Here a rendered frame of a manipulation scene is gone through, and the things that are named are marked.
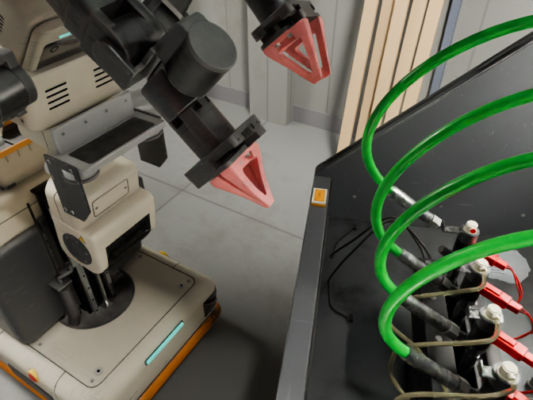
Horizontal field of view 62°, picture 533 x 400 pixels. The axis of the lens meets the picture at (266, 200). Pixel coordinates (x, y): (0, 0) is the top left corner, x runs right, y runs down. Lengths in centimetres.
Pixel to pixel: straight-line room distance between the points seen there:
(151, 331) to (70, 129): 81
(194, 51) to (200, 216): 198
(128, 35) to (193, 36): 9
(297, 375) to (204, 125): 39
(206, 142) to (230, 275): 160
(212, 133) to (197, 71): 8
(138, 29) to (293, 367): 51
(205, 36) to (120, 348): 126
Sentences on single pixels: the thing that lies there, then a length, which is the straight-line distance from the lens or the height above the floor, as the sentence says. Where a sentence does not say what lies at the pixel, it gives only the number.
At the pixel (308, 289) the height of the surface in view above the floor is 95.
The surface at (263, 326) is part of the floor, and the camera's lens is 191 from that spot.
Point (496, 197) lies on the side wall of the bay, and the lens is 112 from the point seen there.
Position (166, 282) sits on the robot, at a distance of 173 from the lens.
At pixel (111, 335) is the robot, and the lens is 163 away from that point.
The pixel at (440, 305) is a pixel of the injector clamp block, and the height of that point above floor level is 98.
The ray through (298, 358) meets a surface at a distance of 72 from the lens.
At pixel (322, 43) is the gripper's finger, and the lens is 66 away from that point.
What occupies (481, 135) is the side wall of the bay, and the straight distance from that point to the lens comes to 102.
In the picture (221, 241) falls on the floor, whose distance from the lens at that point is 225.
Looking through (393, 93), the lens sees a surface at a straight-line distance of 60.
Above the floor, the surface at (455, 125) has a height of 132.
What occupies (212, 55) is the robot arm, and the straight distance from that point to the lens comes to 48.
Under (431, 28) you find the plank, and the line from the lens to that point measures 247.
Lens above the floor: 156
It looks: 39 degrees down
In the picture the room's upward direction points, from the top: straight up
